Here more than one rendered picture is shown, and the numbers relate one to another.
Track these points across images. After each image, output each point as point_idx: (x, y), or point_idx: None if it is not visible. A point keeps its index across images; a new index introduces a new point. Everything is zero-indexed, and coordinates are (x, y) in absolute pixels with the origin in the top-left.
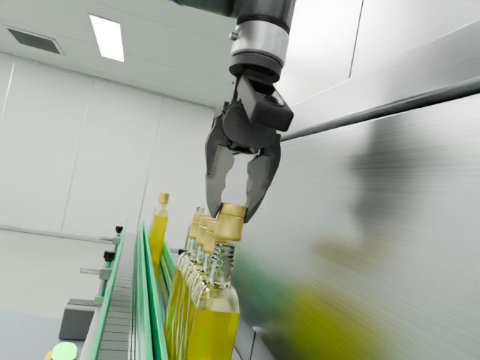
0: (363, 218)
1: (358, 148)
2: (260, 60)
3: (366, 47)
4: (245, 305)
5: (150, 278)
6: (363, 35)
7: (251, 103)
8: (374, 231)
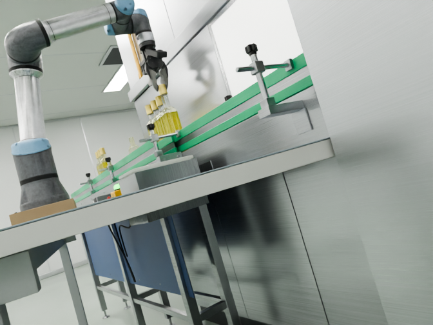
0: (194, 70)
1: (186, 55)
2: (149, 42)
3: (175, 28)
4: None
5: None
6: (173, 24)
7: (155, 53)
8: (198, 71)
